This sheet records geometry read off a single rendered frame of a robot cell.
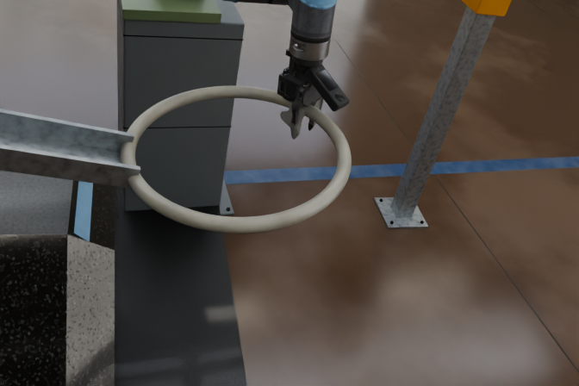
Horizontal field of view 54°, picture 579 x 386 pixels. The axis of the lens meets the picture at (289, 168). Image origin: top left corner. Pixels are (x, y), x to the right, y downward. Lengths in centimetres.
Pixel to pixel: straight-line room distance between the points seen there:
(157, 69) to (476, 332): 152
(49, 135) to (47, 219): 16
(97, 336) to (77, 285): 12
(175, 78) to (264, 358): 101
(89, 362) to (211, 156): 122
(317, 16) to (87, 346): 81
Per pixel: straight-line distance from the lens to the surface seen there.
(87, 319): 121
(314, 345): 206
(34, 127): 120
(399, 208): 260
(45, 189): 127
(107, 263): 123
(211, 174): 233
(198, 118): 215
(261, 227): 104
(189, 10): 194
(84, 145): 123
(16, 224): 120
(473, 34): 220
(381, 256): 244
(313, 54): 126
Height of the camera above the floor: 165
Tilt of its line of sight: 37 degrees down
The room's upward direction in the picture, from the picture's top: 13 degrees clockwise
